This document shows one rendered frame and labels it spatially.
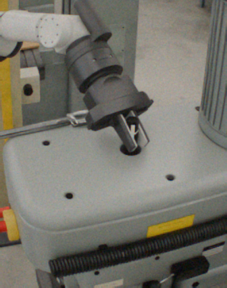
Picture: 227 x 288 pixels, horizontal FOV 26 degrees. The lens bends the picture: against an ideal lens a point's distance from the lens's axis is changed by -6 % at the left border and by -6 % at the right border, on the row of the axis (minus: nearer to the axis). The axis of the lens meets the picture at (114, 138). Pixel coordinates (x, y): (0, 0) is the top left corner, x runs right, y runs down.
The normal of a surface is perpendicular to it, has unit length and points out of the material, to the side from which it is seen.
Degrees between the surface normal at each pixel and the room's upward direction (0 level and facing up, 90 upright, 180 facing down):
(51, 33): 72
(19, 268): 0
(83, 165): 0
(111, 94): 30
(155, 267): 90
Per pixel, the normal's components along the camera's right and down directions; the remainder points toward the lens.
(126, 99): 0.32, -0.45
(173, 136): 0.04, -0.81
